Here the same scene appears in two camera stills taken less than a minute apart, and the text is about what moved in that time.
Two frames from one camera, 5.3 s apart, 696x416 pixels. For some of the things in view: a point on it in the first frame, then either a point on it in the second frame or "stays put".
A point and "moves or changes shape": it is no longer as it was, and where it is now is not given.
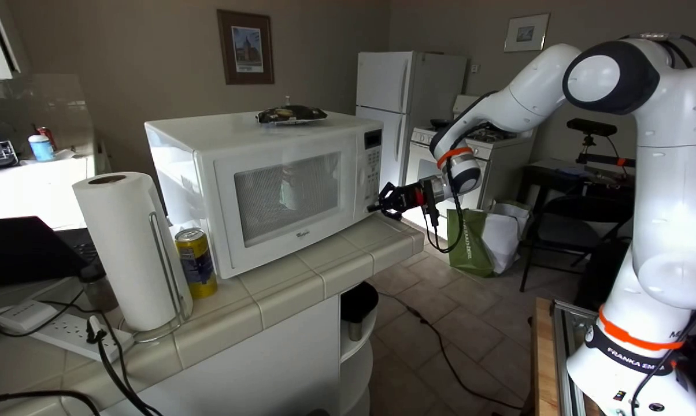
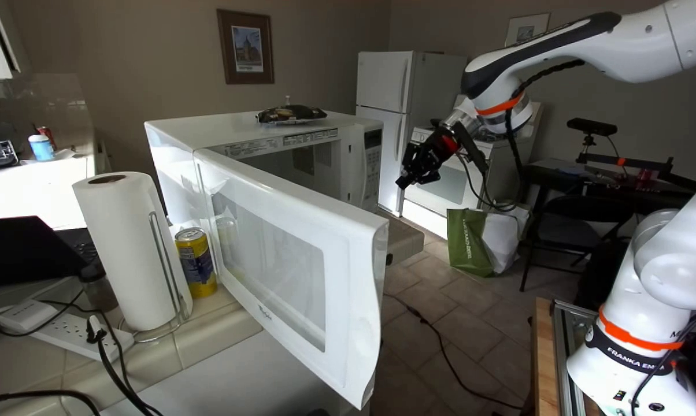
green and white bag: [488, 243] stays put
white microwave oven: [262, 188] moves or changes shape
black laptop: [24, 251] stays put
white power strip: [72, 333] stays put
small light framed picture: [526, 32] stays put
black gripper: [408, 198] → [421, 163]
